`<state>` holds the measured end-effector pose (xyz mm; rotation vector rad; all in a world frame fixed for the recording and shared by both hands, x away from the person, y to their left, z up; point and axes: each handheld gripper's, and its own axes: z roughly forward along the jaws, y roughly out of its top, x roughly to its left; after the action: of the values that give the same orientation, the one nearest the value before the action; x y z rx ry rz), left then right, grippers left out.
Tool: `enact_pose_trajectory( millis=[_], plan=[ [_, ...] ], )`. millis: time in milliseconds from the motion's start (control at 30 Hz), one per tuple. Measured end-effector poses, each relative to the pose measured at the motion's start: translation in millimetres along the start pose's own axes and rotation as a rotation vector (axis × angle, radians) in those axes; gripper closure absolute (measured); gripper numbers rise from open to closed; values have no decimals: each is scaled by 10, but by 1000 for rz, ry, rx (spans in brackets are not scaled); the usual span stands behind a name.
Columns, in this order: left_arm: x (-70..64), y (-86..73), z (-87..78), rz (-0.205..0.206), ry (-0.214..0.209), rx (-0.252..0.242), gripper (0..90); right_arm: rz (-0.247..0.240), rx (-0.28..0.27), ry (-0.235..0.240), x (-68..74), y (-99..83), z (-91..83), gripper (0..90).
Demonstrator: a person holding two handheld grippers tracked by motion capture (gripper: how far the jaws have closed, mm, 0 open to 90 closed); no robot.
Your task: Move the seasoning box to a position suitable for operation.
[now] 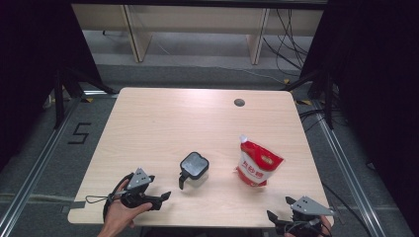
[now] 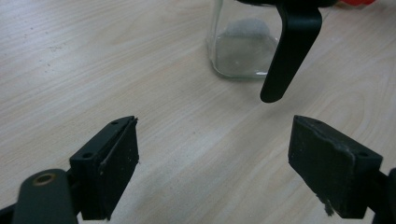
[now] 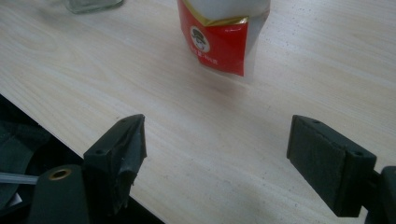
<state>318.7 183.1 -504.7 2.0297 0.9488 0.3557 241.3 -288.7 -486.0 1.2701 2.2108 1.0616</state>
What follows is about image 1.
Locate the black metal stand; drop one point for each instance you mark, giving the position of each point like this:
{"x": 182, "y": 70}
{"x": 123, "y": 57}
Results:
{"x": 327, "y": 98}
{"x": 60, "y": 98}

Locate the red and white sugar bag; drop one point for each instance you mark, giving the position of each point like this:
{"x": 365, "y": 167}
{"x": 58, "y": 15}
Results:
{"x": 257, "y": 164}

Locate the beige wooden desk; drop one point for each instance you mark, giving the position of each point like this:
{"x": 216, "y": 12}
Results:
{"x": 197, "y": 18}

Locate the yellow tape piece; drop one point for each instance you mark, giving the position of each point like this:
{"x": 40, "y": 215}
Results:
{"x": 87, "y": 99}
{"x": 304, "y": 102}

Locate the person's left hand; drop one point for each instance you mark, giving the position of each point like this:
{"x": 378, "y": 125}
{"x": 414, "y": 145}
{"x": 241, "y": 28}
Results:
{"x": 120, "y": 217}

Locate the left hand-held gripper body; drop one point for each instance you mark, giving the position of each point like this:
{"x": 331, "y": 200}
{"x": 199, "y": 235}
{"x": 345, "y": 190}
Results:
{"x": 140, "y": 180}

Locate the grey round table grommet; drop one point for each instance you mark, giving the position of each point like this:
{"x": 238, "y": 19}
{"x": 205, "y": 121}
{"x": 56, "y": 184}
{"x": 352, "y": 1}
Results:
{"x": 239, "y": 102}

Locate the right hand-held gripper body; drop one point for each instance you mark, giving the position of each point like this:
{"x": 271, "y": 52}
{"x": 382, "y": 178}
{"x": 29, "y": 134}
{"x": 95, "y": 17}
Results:
{"x": 309, "y": 207}

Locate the grey tape strip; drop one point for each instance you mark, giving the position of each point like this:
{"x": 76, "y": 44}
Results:
{"x": 74, "y": 206}

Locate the person's right hand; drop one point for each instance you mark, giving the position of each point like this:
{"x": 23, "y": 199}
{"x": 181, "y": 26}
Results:
{"x": 326, "y": 227}

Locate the aluminium floor rail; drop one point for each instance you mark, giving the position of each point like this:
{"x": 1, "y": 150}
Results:
{"x": 346, "y": 168}
{"x": 36, "y": 169}

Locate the black curtain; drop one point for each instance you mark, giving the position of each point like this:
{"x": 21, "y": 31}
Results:
{"x": 378, "y": 82}
{"x": 29, "y": 65}

